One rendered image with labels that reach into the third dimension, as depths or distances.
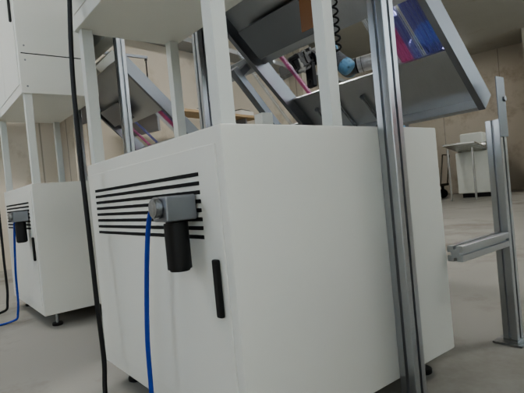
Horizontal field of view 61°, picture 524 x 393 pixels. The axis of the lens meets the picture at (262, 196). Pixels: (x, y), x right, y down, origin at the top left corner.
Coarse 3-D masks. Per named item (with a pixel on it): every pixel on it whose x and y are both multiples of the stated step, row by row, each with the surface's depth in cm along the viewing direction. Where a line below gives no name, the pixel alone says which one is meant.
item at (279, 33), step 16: (256, 0) 145; (272, 0) 142; (288, 0) 139; (352, 0) 127; (400, 0) 120; (240, 16) 154; (256, 16) 151; (272, 16) 142; (288, 16) 139; (352, 16) 132; (240, 32) 155; (256, 32) 151; (272, 32) 147; (288, 32) 144; (304, 32) 141; (256, 48) 157; (272, 48) 153; (288, 48) 155
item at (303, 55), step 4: (308, 48) 202; (300, 52) 196; (304, 52) 198; (308, 52) 202; (312, 52) 203; (292, 56) 198; (296, 56) 196; (300, 56) 196; (304, 56) 198; (308, 56) 202; (312, 56) 204; (316, 56) 202; (292, 60) 199; (296, 60) 198; (300, 60) 196; (304, 60) 198; (308, 60) 199; (312, 60) 203; (316, 60) 203; (292, 64) 200; (296, 64) 199; (304, 64) 198; (316, 64) 205; (296, 68) 201; (300, 68) 199; (296, 72) 201
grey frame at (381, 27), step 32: (384, 0) 95; (384, 32) 95; (384, 64) 95; (384, 96) 96; (384, 128) 97; (384, 160) 97; (384, 192) 98; (512, 224) 128; (512, 256) 127; (416, 288) 98; (512, 288) 127; (416, 320) 97; (512, 320) 127; (416, 352) 96; (416, 384) 96
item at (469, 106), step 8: (456, 104) 138; (464, 104) 135; (472, 104) 133; (416, 112) 149; (424, 112) 146; (432, 112) 143; (440, 112) 141; (448, 112) 138; (456, 112) 136; (464, 112) 134; (408, 120) 149; (416, 120) 146; (424, 120) 145
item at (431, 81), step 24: (408, 72) 138; (432, 72) 133; (456, 72) 129; (312, 96) 169; (360, 96) 155; (408, 96) 145; (432, 96) 141; (456, 96) 136; (312, 120) 180; (360, 120) 166
